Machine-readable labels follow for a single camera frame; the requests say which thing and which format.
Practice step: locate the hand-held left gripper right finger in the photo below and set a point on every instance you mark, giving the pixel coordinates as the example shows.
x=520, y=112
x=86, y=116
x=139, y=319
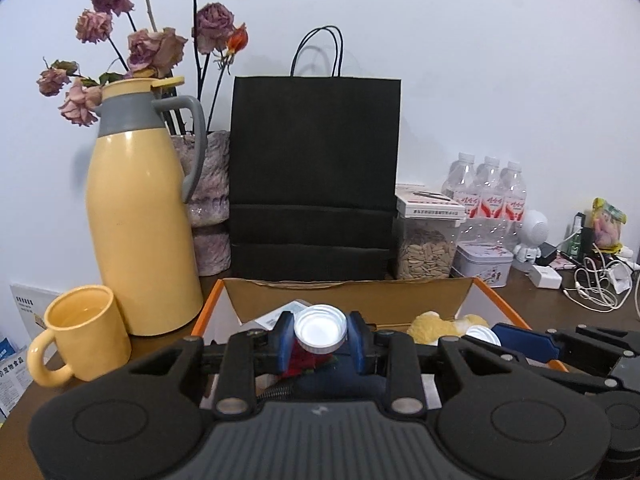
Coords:
x=360, y=345

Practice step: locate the dried rose bouquet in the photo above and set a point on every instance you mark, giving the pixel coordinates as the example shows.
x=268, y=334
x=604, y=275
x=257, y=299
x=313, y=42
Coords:
x=150, y=47

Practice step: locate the pink textured vase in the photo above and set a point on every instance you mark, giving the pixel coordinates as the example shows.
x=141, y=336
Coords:
x=212, y=185

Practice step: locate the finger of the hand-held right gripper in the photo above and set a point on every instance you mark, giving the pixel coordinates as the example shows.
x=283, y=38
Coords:
x=575, y=380
x=525, y=342

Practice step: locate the printed tin box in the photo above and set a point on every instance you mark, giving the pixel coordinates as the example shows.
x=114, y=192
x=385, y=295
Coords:
x=482, y=265

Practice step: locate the plush cat toy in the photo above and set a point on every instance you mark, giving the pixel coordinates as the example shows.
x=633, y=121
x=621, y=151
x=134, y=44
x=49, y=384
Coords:
x=430, y=327

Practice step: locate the navy blue pouch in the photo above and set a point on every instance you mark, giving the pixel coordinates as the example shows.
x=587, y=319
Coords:
x=345, y=385

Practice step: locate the white ridged jar lid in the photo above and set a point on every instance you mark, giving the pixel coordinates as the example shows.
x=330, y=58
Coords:
x=320, y=330

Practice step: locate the clear seed container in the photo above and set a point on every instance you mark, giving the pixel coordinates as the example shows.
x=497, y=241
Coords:
x=425, y=255

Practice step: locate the black adapter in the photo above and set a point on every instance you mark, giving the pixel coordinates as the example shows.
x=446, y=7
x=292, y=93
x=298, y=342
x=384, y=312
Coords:
x=547, y=252

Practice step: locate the white charger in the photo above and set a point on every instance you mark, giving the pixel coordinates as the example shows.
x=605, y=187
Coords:
x=546, y=276

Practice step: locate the large white ridged lid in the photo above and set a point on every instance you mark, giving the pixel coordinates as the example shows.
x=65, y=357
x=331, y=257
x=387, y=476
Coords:
x=482, y=334

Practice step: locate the blue white packet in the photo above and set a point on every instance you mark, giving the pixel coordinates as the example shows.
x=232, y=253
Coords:
x=12, y=375

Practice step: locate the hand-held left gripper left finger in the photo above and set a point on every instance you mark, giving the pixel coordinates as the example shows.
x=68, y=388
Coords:
x=284, y=345

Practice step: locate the yellow thermos jug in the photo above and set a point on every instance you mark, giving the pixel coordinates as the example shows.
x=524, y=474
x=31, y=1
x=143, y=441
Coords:
x=140, y=235

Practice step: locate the black paper bag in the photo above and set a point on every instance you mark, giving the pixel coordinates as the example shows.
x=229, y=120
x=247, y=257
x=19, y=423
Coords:
x=315, y=160

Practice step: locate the yellow mug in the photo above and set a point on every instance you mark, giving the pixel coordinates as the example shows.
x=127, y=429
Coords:
x=85, y=340

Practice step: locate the white robot figure speaker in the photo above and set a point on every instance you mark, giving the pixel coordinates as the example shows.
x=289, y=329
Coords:
x=532, y=230

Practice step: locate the red cardboard box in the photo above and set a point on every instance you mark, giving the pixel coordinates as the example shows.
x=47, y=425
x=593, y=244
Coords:
x=350, y=295

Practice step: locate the yellow snack packet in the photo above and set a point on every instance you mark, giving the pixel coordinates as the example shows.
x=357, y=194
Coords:
x=610, y=225

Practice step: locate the red crinkled item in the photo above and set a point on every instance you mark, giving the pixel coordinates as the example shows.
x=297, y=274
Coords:
x=307, y=360

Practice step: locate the black green device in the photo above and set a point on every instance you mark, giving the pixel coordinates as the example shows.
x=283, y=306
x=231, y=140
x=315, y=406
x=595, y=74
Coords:
x=581, y=237

